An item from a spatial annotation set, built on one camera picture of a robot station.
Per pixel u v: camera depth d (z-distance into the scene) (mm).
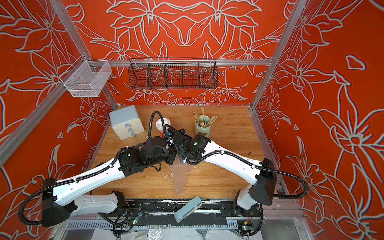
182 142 541
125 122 902
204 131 922
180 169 668
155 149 510
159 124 858
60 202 396
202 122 830
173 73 976
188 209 686
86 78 919
